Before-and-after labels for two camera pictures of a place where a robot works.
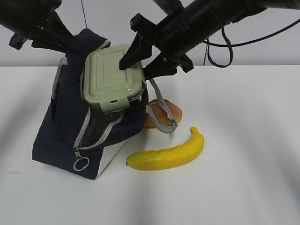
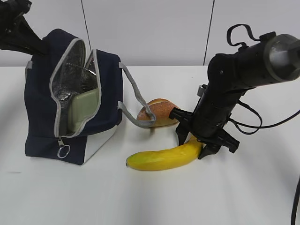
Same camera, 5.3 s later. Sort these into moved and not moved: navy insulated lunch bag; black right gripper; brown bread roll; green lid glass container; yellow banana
Moved: black right gripper; green lid glass container; navy insulated lunch bag
Not moved: yellow banana; brown bread roll
